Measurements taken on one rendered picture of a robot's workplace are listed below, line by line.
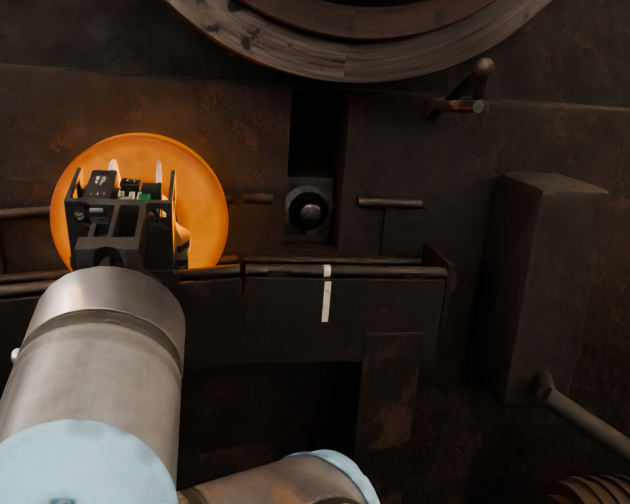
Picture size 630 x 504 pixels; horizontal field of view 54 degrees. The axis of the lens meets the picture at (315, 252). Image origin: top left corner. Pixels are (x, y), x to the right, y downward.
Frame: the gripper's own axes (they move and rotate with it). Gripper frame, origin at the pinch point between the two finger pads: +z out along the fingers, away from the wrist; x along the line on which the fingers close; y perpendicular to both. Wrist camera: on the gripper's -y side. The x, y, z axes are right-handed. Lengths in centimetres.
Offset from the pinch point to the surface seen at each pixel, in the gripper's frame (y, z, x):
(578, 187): 3.9, -3.1, -41.0
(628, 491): -19, -21, -45
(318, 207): -3.7, 5.8, -17.7
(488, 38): 16.3, 0.1, -29.7
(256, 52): 14.1, -0.5, -9.8
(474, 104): 13.8, -9.8, -25.3
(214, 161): 1.3, 5.9, -6.6
